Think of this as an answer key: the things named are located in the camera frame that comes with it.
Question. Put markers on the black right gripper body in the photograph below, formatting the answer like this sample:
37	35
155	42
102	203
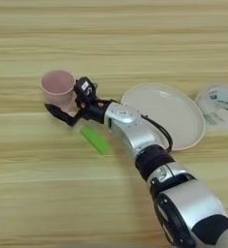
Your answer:
92	111

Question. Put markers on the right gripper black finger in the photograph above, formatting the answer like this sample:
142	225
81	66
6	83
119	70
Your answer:
62	115
95	87

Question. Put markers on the green rectangular block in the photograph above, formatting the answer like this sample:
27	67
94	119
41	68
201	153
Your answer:
96	140

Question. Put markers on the pink plastic cup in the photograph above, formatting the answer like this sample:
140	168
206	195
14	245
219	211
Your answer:
55	85

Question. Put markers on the beige round plate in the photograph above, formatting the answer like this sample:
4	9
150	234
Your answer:
173	113

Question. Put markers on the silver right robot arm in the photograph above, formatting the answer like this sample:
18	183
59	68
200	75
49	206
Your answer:
189	206

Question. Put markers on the small black box white label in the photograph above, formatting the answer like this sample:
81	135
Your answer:
84	88

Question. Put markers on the clear plastic round container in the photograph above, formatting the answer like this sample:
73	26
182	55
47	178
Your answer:
220	106

